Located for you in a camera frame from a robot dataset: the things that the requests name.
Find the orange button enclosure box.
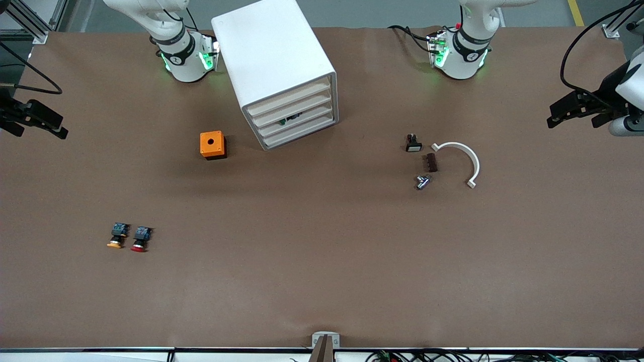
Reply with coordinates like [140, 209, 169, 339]
[200, 131, 227, 160]

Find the aluminium frame post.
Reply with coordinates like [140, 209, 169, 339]
[0, 0, 68, 45]
[601, 0, 644, 40]

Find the brown table mat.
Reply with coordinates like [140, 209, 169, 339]
[0, 26, 644, 350]

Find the black cable bundle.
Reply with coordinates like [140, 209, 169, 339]
[365, 348, 644, 362]

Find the white table edge rail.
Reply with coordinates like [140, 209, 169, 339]
[0, 347, 644, 362]

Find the black camera cable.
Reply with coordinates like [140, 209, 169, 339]
[560, 0, 644, 96]
[0, 43, 62, 95]

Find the black base power cable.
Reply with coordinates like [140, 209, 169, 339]
[387, 24, 434, 53]

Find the yellow mushroom push button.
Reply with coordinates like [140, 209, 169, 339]
[107, 222, 129, 249]

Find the white drawer cabinet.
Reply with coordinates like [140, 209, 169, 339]
[211, 0, 339, 151]

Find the red mushroom push button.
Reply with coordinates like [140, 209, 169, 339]
[131, 226, 153, 253]

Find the white curved plastic bracket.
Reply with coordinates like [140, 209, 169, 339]
[431, 142, 480, 190]

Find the white plastic drawer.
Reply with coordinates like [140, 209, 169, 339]
[262, 116, 337, 149]
[252, 93, 334, 127]
[257, 104, 335, 137]
[248, 82, 333, 117]

